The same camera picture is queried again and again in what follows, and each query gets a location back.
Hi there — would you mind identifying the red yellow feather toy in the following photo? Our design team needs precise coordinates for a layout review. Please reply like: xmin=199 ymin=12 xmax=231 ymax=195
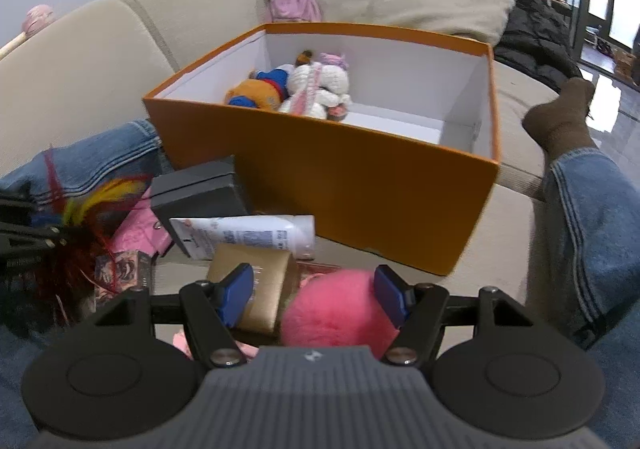
xmin=30 ymin=144 xmax=156 ymax=325

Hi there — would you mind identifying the white crochet bunny toy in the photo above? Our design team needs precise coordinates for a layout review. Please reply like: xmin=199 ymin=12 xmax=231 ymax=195
xmin=277 ymin=50 xmax=353 ymax=122

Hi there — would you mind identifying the person's left leg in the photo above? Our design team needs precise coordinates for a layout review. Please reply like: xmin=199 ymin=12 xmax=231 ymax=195
xmin=0 ymin=119 xmax=163 ymax=435

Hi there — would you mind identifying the orange cardboard box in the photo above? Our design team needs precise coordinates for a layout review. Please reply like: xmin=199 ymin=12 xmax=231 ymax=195
xmin=142 ymin=22 xmax=502 ymax=276

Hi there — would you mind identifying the grey box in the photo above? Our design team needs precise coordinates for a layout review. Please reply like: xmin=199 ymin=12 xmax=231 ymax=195
xmin=150 ymin=156 xmax=251 ymax=230

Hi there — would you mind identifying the wooden stick with pink ball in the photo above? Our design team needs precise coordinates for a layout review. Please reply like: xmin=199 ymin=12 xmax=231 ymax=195
xmin=0 ymin=4 xmax=55 ymax=61

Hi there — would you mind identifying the pink fluffy pompom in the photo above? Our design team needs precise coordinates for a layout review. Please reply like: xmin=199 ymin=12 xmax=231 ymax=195
xmin=280 ymin=269 xmax=401 ymax=347

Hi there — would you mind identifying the brown sock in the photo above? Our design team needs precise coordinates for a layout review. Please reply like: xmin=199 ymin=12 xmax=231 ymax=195
xmin=521 ymin=76 xmax=598 ymax=161

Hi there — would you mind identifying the person's right leg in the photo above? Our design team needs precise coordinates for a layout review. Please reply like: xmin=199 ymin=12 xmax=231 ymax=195
xmin=540 ymin=146 xmax=640 ymax=352

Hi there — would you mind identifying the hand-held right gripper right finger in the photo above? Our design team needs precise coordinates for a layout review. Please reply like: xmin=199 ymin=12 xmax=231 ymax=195
xmin=372 ymin=265 xmax=538 ymax=369

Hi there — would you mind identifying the black puffer jacket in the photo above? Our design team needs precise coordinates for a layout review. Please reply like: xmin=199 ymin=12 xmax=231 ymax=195
xmin=492 ymin=0 xmax=583 ymax=80

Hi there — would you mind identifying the person's leg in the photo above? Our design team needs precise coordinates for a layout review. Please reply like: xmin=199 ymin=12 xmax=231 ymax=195
xmin=540 ymin=146 xmax=640 ymax=352
xmin=0 ymin=119 xmax=163 ymax=435

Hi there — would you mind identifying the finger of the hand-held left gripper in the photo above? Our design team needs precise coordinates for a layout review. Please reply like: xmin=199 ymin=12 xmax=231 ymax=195
xmin=0 ymin=224 xmax=68 ymax=252
xmin=0 ymin=199 xmax=36 ymax=226

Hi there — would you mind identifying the orange and blue plush toy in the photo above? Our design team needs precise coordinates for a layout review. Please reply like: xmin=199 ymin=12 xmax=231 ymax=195
xmin=223 ymin=63 xmax=293 ymax=111

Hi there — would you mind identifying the beige sofa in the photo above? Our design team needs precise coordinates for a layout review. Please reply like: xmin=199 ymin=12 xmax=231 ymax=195
xmin=0 ymin=0 xmax=591 ymax=449

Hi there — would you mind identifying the white cream tube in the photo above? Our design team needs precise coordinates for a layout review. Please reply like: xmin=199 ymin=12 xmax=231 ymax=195
xmin=169 ymin=215 xmax=317 ymax=261

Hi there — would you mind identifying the gold gift box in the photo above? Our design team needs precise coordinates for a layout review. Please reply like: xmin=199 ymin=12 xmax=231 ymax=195
xmin=206 ymin=243 xmax=301 ymax=335

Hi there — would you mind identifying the patterned card pack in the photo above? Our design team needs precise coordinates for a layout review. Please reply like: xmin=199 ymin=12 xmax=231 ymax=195
xmin=94 ymin=250 xmax=153 ymax=302

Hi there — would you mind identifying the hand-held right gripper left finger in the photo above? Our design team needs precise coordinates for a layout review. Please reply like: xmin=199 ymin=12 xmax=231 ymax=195
xmin=92 ymin=263 xmax=256 ymax=369

